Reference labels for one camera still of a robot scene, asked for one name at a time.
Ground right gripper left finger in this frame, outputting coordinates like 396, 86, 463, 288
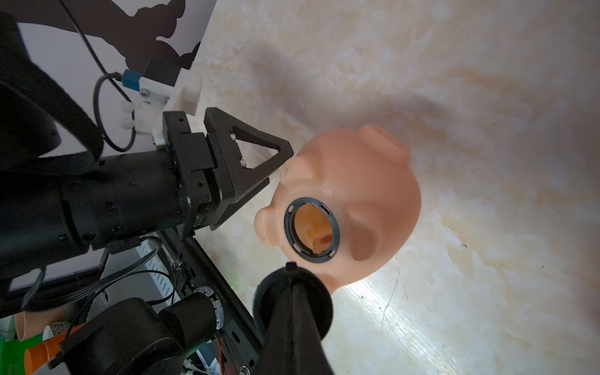
253, 276, 293, 374

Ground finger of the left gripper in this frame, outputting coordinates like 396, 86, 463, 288
204, 107, 294, 230

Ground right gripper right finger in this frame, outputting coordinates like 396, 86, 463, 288
292, 277, 334, 374

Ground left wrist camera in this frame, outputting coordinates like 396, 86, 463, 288
121, 58, 203, 148

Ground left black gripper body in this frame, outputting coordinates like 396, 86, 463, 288
162, 111, 220, 234

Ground orange cups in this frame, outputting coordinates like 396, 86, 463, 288
16, 304, 77, 374

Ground black plug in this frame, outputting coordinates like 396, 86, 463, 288
252, 262, 334, 343

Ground peach piggy bank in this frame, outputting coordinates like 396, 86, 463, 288
254, 124, 421, 292

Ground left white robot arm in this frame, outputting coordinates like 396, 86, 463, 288
1, 12, 293, 374

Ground black base frame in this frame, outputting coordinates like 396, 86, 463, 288
157, 229, 264, 374

